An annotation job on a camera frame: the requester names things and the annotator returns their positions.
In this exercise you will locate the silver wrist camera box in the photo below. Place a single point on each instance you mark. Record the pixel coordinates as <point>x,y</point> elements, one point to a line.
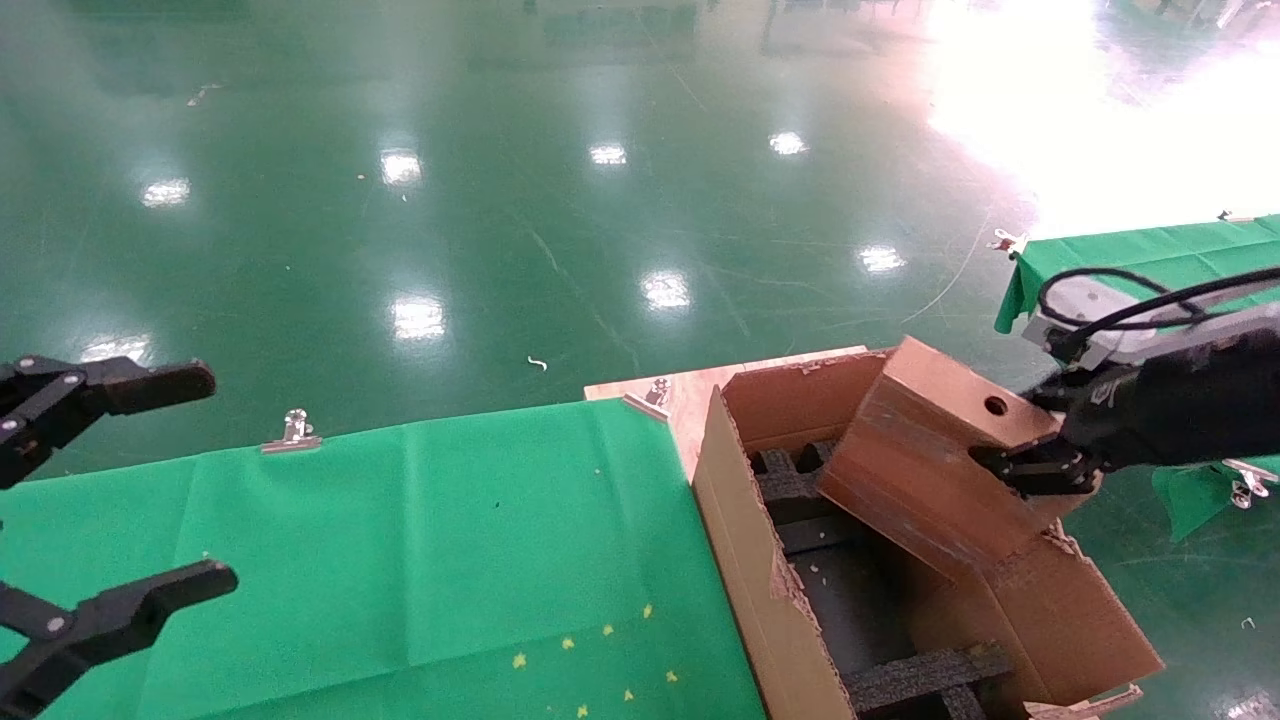
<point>1085,310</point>

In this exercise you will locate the grey camera mounting bracket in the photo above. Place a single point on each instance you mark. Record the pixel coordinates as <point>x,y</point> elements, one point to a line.
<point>1230,322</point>

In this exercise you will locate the large green tablecloth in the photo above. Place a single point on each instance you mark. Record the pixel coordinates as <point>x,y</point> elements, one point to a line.
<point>380,540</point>

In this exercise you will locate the small brown cardboard box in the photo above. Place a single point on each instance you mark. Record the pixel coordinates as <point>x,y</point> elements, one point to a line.
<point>920,460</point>

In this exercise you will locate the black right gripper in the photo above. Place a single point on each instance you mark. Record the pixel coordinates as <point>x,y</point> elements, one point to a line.
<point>1170,410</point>

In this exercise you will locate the large open cardboard carton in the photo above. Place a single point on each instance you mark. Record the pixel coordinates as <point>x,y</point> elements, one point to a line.
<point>760,570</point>

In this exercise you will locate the black foam insert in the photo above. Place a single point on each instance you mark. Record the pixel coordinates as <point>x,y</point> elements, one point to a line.
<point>790,475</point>
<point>920,680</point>

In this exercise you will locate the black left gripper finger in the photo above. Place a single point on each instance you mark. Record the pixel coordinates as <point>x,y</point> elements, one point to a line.
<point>120,610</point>
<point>110,388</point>

